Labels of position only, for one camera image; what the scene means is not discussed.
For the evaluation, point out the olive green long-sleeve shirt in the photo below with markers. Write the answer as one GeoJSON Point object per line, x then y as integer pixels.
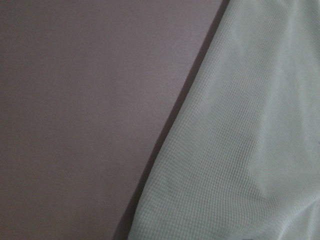
{"type": "Point", "coordinates": [242, 158]}

